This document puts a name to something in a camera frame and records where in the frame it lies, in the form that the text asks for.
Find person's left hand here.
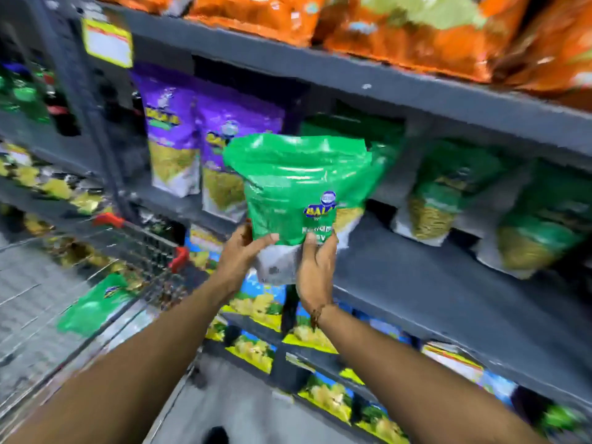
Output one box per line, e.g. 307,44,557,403
215,221,281,302

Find person's right hand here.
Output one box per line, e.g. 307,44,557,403
295,231,339,316

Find green snack packet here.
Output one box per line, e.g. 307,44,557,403
390,140,506,248
56,273,140,338
475,161,592,281
300,114,407,251
223,132,385,286

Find person's right forearm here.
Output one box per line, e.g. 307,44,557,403
315,304,549,444

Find person's left forearm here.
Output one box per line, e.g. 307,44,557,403
4,275,241,444

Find row of blue yellow packets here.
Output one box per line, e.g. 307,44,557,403
185,224,592,444

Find purple snack packet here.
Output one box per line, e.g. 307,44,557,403
131,70,202,198
193,87,286,224

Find grey metal shelf unit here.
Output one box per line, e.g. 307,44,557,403
0,0,592,444

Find row of yellow white packets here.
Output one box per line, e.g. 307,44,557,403
0,142,149,292

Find orange snack packet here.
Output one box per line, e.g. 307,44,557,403
184,0,330,48
323,0,533,84
494,0,592,112
92,0,179,15

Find yellow shelf price label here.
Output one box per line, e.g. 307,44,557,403
82,17,135,69

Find row of dark bottles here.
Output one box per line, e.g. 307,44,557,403
0,51,83,137

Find metal wire shopping cart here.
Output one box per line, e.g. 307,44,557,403
0,212,191,433

